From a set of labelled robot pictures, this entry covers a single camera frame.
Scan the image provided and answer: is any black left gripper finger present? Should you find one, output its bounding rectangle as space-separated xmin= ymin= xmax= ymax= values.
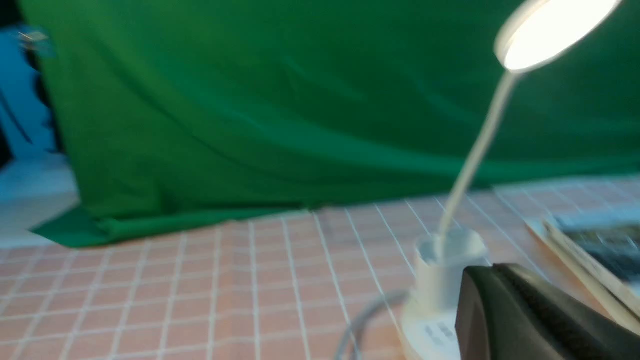
xmin=454 ymin=263 xmax=640 ymax=360

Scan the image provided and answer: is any white desk lamp with sockets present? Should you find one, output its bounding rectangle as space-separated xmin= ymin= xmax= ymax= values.
xmin=382 ymin=0 xmax=621 ymax=360

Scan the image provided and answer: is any pink checkered tablecloth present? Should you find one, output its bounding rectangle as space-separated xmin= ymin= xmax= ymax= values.
xmin=0 ymin=175 xmax=640 ymax=360

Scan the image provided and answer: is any green backdrop cloth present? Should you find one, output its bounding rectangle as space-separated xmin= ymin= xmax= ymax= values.
xmin=17 ymin=0 xmax=640 ymax=249

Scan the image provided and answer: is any white lamp power cable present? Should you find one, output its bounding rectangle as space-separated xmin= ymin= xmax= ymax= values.
xmin=334 ymin=290 xmax=410 ymax=360

